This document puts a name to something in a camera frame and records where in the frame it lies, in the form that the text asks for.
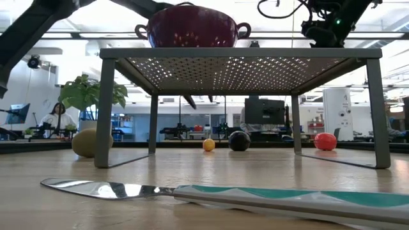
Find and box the small blue-lit screen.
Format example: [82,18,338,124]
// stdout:
[5,103,31,125]

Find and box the brown-green kiwi fruit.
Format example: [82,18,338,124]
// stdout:
[71,128,114,158]

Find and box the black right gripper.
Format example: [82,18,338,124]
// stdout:
[302,25,339,49]

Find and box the red-purple metal colander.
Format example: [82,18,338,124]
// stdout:
[134,3,252,49]

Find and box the small yellow-orange round fruit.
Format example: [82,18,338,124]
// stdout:
[202,138,216,153]

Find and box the round red apple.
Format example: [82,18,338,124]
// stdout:
[314,132,338,151]

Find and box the horizontal overhead beam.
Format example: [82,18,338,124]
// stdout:
[41,31,409,41]

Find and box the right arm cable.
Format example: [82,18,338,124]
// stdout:
[257,0,313,20]

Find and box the black ceiling camera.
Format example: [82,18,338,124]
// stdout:
[27,54,42,70]

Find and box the grey perforated metal shelf riser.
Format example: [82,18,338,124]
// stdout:
[94,47,391,169]

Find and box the knife with teal white handle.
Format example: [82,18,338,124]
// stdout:
[40,178,409,226]

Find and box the blue storage rack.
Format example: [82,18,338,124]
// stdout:
[113,114,134,142]

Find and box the black computer monitor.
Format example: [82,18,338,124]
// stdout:
[244,95,286,125]

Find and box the green potted plant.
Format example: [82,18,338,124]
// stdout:
[58,73,128,132]

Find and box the black round plum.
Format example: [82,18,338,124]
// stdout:
[228,130,252,152]

